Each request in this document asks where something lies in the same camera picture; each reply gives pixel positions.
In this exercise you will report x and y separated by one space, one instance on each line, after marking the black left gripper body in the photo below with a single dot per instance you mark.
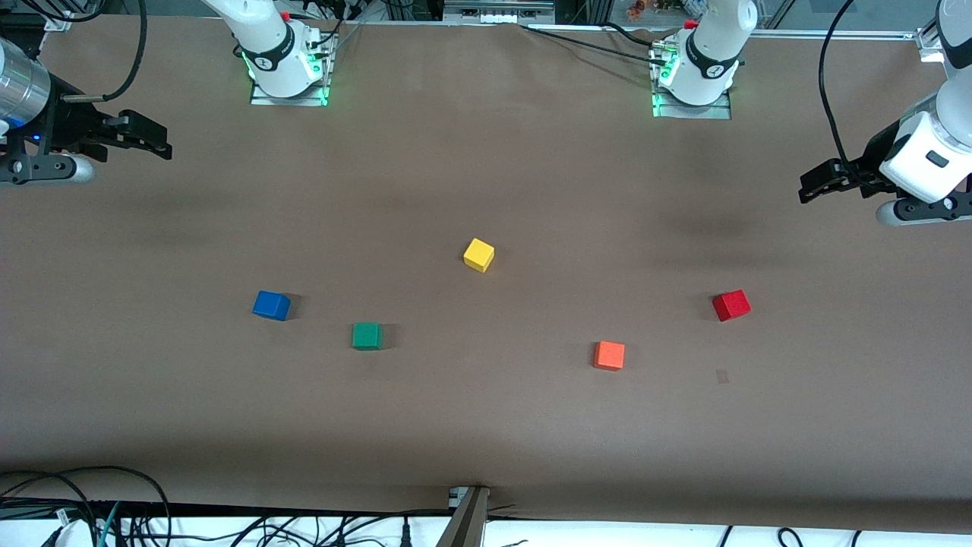
873 154

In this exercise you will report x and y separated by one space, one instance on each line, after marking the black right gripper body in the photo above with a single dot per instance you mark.
67 125

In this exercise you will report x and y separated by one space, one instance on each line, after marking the red wooden block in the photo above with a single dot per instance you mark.
731 305

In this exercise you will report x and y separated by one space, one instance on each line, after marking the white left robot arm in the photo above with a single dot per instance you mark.
710 61

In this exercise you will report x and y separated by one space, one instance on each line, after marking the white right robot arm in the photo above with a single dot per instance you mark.
273 53

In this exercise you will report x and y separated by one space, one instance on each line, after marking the blue wooden block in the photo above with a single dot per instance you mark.
271 305

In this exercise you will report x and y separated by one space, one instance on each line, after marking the orange wooden block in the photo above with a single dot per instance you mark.
609 355

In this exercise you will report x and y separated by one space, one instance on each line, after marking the green wooden block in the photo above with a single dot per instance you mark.
367 335

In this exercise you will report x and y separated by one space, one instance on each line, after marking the yellow wooden block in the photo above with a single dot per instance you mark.
478 254

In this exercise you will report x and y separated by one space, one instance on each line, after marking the small orange background object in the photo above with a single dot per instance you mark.
636 9

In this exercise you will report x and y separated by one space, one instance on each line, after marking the brown table cover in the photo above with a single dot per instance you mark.
486 425

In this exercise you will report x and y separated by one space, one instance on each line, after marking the aluminium corner bracket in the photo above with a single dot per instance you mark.
57 21
928 45

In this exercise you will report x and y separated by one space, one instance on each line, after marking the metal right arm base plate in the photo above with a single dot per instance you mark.
262 100

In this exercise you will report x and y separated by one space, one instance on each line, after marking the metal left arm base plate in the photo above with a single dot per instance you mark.
668 112

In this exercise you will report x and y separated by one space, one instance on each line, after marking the aluminium frame crossbar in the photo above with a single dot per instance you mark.
497 9

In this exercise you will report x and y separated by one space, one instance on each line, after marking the black table edge rail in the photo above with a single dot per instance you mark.
228 507

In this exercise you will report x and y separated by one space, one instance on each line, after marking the aluminium profile post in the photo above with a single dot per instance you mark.
463 524

